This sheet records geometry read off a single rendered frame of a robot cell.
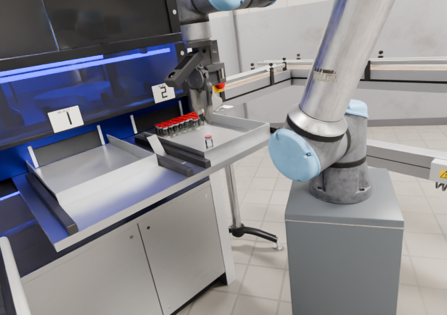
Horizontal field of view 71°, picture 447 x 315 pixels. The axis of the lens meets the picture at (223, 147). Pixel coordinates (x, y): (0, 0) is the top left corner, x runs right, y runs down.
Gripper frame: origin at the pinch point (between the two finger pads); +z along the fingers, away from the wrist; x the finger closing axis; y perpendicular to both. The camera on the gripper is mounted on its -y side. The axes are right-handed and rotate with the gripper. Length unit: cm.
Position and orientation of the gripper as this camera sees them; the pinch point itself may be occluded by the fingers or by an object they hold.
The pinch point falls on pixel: (203, 117)
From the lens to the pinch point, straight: 87.3
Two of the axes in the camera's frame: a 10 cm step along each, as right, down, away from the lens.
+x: -6.6, -1.9, 7.3
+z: 1.3, 9.2, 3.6
